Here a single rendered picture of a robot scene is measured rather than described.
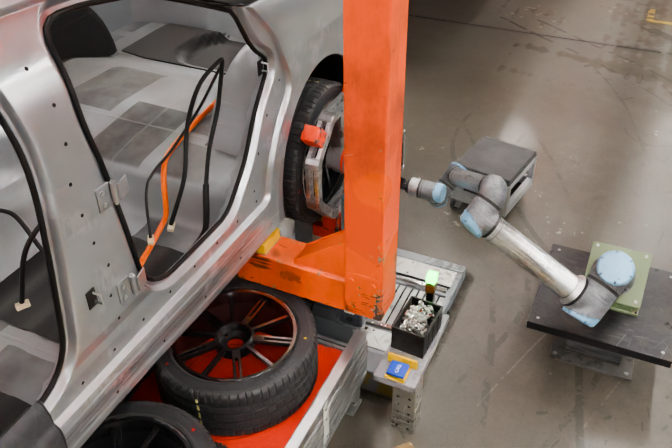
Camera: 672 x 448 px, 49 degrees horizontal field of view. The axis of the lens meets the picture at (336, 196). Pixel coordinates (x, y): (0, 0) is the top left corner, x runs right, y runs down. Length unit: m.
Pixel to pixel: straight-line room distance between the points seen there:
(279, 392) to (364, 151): 0.96
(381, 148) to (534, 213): 2.20
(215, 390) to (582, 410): 1.62
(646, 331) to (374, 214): 1.41
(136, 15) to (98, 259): 2.85
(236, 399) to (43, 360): 0.68
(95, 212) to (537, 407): 2.14
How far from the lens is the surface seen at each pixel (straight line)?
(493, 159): 4.35
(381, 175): 2.53
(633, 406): 3.58
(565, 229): 4.46
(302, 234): 3.63
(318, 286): 2.99
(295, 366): 2.84
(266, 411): 2.86
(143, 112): 3.42
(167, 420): 2.74
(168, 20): 4.76
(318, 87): 3.21
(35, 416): 2.23
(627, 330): 3.46
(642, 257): 3.53
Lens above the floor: 2.60
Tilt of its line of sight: 35 degrees down
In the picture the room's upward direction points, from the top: 1 degrees counter-clockwise
